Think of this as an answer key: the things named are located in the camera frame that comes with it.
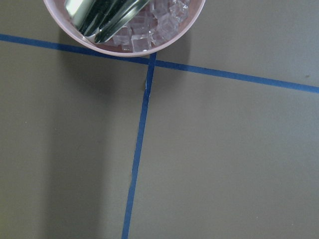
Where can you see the pink bowl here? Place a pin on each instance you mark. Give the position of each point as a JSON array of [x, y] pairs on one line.
[[58, 13]]

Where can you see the metal ice scoop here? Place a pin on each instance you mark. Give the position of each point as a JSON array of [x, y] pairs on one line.
[[101, 19]]

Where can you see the clear ice cubes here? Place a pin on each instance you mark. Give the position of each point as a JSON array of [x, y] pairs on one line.
[[157, 23]]

